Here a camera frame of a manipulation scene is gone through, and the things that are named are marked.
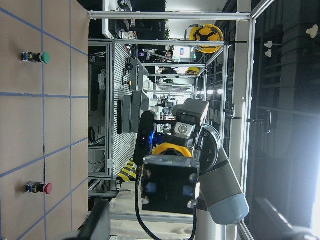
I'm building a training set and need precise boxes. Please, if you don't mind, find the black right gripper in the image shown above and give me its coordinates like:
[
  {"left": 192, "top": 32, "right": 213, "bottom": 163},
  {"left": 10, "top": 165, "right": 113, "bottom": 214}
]
[{"left": 162, "top": 98, "right": 209, "bottom": 155}]

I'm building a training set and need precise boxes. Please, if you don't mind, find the green push button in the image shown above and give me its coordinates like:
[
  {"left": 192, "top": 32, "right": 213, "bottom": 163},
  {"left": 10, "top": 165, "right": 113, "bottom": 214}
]
[{"left": 21, "top": 51, "right": 51, "bottom": 64}]

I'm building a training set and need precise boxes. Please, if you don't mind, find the yellow hard hat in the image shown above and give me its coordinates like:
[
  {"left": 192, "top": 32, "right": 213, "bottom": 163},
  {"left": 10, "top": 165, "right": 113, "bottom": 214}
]
[{"left": 184, "top": 23, "right": 224, "bottom": 54}]

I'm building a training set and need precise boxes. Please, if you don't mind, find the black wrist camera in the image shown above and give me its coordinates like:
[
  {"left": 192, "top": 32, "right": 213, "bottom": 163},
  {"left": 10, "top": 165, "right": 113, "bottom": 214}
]
[{"left": 133, "top": 111, "right": 157, "bottom": 166}]

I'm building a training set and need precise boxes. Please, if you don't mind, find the red push button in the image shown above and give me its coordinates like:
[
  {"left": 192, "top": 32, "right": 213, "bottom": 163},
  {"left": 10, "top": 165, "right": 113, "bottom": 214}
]
[{"left": 25, "top": 181, "right": 53, "bottom": 195}]

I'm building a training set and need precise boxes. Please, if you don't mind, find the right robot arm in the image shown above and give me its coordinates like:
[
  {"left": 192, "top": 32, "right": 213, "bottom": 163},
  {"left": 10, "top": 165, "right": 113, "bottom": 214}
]
[{"left": 154, "top": 98, "right": 250, "bottom": 226}]

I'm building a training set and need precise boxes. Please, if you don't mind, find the yellow push button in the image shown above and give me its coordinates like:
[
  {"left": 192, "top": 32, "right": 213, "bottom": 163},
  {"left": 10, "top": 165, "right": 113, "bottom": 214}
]
[{"left": 141, "top": 143, "right": 200, "bottom": 215}]

